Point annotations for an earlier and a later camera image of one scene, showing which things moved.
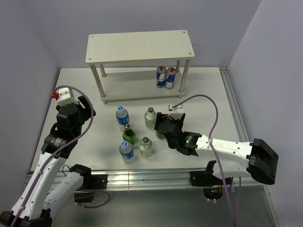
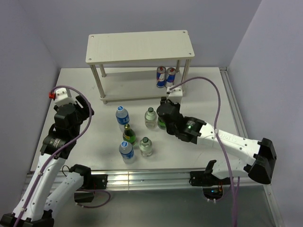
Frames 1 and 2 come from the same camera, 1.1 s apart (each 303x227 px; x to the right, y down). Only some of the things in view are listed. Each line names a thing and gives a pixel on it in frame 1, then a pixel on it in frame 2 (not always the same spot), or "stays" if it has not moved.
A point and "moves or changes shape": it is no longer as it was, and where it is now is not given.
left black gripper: [87, 114] stays
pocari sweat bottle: [122, 117] stays
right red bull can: [170, 77] stays
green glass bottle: [159, 135] moves or changes shape
